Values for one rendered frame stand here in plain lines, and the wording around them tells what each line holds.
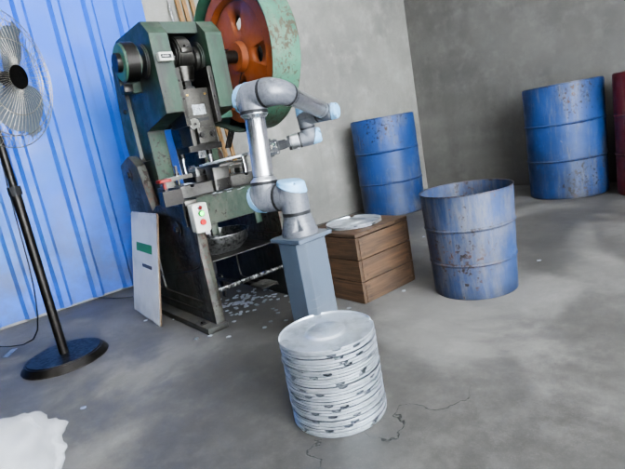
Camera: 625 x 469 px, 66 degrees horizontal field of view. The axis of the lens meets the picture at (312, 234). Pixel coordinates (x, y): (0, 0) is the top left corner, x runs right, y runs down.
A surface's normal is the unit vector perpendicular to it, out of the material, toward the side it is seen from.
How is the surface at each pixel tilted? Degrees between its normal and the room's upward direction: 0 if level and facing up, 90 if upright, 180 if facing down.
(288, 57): 103
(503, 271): 92
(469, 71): 90
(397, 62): 90
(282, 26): 83
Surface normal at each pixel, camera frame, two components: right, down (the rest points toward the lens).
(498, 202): 0.43, 0.15
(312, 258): 0.68, 0.03
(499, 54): -0.76, 0.26
